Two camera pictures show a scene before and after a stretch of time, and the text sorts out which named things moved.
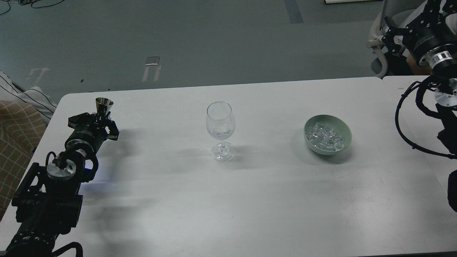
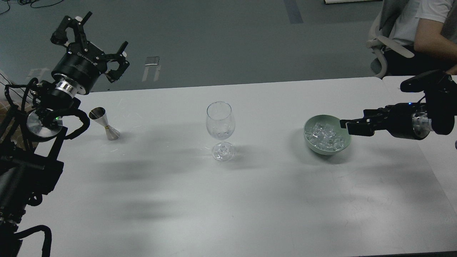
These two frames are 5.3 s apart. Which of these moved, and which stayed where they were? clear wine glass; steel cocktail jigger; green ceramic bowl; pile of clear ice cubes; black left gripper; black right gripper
Moved: black left gripper; black right gripper; steel cocktail jigger
Stayed: clear wine glass; pile of clear ice cubes; green ceramic bowl
